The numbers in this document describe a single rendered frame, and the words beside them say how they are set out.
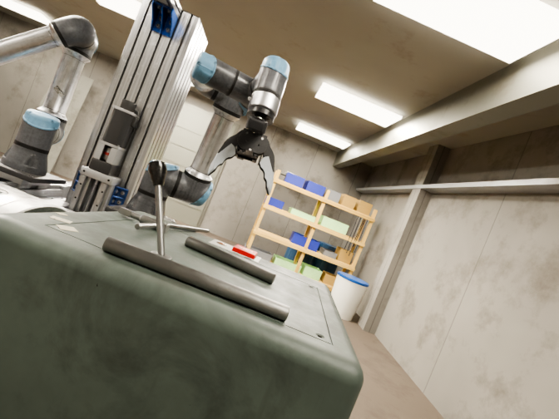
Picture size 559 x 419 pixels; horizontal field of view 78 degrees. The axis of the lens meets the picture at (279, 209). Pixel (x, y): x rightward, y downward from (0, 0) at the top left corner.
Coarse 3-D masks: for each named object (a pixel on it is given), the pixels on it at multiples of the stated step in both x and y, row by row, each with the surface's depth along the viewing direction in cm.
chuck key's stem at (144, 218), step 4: (120, 208) 76; (124, 208) 76; (120, 212) 76; (124, 212) 75; (128, 212) 75; (132, 212) 76; (128, 216) 75; (132, 216) 75; (136, 216) 75; (140, 216) 75; (144, 216) 75; (148, 216) 75; (140, 220) 75; (144, 220) 75; (148, 220) 75; (152, 220) 75; (164, 224) 75; (168, 224) 75; (164, 228) 74; (168, 228) 76; (164, 232) 75
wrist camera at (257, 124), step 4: (252, 116) 79; (256, 116) 75; (248, 120) 74; (252, 120) 74; (256, 120) 74; (260, 120) 74; (264, 120) 75; (248, 124) 74; (252, 124) 74; (256, 124) 74; (260, 124) 74; (264, 124) 74; (248, 128) 74; (252, 128) 74; (256, 128) 74; (260, 128) 74; (264, 128) 74; (256, 132) 75; (260, 132) 75; (264, 132) 75
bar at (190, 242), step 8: (192, 240) 71; (192, 248) 71; (200, 248) 70; (208, 248) 70; (216, 248) 71; (216, 256) 70; (224, 256) 69; (232, 256) 70; (232, 264) 69; (240, 264) 69; (248, 264) 69; (248, 272) 69; (256, 272) 68; (264, 272) 68; (264, 280) 68; (272, 280) 68
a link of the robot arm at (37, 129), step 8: (32, 112) 129; (40, 112) 134; (24, 120) 129; (32, 120) 128; (40, 120) 129; (48, 120) 131; (56, 120) 134; (24, 128) 128; (32, 128) 129; (40, 128) 130; (48, 128) 132; (56, 128) 135; (16, 136) 130; (24, 136) 128; (32, 136) 129; (40, 136) 130; (48, 136) 133; (56, 136) 139; (32, 144) 130; (40, 144) 131; (48, 144) 134
